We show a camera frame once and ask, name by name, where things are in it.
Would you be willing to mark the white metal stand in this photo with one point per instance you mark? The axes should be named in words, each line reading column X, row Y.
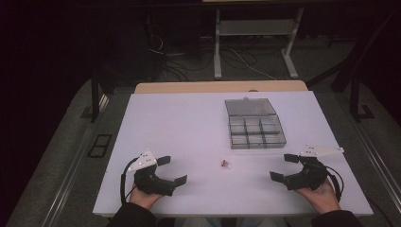
column 217, row 47

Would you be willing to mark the small red and white item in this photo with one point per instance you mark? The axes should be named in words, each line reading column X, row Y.
column 225, row 164

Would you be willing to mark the metal floor rail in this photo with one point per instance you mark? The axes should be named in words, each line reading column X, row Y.
column 74, row 170
column 375, row 157

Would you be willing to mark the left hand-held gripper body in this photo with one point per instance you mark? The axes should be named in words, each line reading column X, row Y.
column 150, row 183

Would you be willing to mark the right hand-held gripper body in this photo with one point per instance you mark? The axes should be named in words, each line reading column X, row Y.
column 310, row 178

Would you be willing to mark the clear plastic compartment box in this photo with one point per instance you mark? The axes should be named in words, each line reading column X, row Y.
column 253, row 126

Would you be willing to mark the person's right hand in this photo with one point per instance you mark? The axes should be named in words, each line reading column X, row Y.
column 321, row 198

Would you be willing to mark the person's left hand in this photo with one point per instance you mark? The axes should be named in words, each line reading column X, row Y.
column 143, row 198

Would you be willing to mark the black metal stand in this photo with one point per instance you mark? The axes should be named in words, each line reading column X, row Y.
column 94, row 97
column 354, row 97

